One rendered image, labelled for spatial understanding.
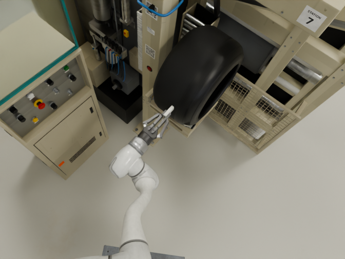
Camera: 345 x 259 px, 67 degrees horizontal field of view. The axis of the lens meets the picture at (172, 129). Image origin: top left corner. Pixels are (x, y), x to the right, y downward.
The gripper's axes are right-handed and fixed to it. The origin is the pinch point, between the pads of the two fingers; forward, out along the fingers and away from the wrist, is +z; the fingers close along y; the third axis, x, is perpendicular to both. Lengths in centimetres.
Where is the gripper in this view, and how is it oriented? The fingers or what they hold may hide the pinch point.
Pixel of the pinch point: (168, 111)
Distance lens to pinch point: 135.5
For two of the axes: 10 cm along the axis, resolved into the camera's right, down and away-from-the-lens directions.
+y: -7.7, -6.1, 1.8
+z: 6.4, -7.3, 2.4
